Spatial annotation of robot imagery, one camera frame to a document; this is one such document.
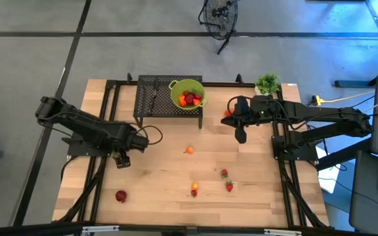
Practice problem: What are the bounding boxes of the black overhead frame beam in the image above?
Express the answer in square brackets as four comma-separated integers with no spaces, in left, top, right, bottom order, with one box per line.
[0,221,378,236]

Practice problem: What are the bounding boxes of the silver metal bracket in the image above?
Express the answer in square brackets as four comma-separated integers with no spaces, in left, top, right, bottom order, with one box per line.
[263,228,303,236]
[81,224,120,234]

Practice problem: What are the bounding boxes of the dark grey side desk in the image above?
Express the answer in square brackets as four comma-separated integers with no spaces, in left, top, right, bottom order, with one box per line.
[348,149,378,235]

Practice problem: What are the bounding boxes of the green plant in white pot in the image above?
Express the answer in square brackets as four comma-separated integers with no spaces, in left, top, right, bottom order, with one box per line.
[253,73,282,98]

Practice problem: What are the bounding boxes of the black floor fan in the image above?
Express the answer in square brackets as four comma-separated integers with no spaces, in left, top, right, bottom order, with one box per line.
[198,0,239,56]

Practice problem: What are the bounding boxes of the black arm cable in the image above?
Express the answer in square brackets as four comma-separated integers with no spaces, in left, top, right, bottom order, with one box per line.
[135,125,164,146]
[226,95,243,116]

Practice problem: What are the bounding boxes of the white floor box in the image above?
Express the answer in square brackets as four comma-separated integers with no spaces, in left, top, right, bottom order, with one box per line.
[316,146,341,194]

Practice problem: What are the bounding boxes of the black desk leg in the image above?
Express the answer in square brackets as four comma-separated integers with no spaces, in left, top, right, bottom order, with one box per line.
[315,137,373,172]

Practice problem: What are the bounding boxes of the yellow floor cable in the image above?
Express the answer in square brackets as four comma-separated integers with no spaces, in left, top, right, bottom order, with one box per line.
[320,90,377,104]

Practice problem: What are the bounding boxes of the black perforated metal shelf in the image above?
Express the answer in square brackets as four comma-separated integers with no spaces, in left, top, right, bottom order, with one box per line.
[133,74,204,129]

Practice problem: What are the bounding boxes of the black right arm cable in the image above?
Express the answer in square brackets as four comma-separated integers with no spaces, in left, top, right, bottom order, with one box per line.
[226,95,243,116]

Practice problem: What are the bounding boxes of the black aluminium table frame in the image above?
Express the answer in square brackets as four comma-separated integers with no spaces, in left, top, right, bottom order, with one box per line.
[52,72,330,230]

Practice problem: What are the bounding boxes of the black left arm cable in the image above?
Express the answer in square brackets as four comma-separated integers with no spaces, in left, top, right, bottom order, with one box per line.
[135,125,164,146]

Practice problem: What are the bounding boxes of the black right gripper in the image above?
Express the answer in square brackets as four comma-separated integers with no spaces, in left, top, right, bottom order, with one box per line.
[220,95,261,145]

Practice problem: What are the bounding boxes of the black kitchen knife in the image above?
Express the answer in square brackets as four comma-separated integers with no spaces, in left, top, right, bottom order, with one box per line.
[149,78,159,115]

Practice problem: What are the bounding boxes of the dark floor foot bar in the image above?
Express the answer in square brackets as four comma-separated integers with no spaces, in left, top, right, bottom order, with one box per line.
[334,79,377,89]

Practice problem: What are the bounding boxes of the green plastic colander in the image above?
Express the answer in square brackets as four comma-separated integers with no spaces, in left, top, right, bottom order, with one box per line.
[168,78,208,111]

